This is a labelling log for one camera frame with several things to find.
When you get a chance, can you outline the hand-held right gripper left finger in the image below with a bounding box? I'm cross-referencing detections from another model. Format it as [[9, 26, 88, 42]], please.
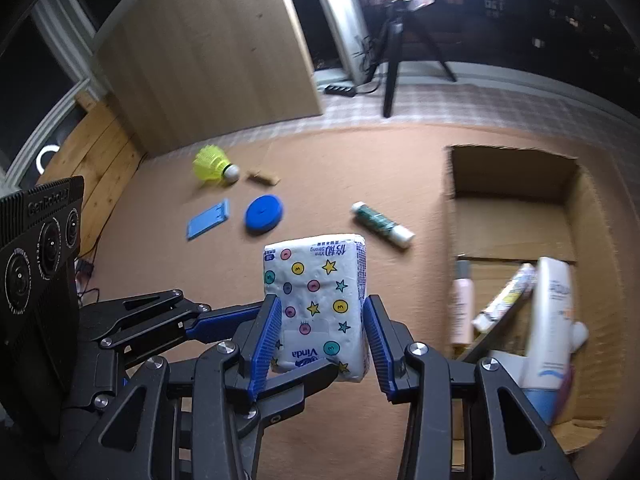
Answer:
[[60, 294, 285, 480]]

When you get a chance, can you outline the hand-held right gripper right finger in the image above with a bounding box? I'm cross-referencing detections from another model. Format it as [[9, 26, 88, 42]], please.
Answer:
[[363, 295, 581, 480]]

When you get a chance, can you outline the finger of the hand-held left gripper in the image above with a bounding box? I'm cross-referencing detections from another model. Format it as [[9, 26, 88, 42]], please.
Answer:
[[246, 359, 339, 437], [99, 289, 264, 367]]

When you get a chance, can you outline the printed tissue pack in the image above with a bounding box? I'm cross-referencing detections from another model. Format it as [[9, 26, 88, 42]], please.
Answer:
[[262, 232, 372, 383]]

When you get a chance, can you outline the small pink bottle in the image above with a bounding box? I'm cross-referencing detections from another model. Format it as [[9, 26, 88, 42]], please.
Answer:
[[450, 258, 476, 346]]

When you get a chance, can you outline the blue round lid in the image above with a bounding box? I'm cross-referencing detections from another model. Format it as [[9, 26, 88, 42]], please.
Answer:
[[244, 194, 286, 234]]

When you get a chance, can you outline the green white glue stick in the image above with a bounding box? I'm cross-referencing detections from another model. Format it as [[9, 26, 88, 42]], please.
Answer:
[[351, 201, 416, 249]]

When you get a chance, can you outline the yellow white tube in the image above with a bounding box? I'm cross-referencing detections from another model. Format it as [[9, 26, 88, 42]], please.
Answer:
[[472, 262, 538, 333]]

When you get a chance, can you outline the yellow shuttlecock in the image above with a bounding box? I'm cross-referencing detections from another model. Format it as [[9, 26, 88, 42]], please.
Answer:
[[193, 145, 241, 184]]

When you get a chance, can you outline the cardboard box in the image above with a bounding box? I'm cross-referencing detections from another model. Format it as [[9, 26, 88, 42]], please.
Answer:
[[442, 145, 618, 471]]

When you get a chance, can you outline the white sunscreen bottle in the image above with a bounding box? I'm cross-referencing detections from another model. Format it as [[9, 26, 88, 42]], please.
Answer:
[[482, 256, 590, 426]]

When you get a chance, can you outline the pine wood panel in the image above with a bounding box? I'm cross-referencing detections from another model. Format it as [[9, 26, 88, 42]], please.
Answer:
[[35, 92, 146, 261]]

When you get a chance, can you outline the light wooden board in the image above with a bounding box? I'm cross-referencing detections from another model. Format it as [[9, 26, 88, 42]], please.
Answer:
[[95, 0, 325, 156]]

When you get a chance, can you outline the black tripod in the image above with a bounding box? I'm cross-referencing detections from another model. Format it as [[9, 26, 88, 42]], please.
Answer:
[[367, 0, 457, 118]]

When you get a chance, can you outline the white window frame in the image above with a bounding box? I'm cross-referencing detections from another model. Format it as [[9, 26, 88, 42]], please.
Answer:
[[5, 0, 108, 191]]

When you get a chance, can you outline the white door frame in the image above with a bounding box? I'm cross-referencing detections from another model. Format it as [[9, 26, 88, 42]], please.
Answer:
[[302, 0, 373, 88]]

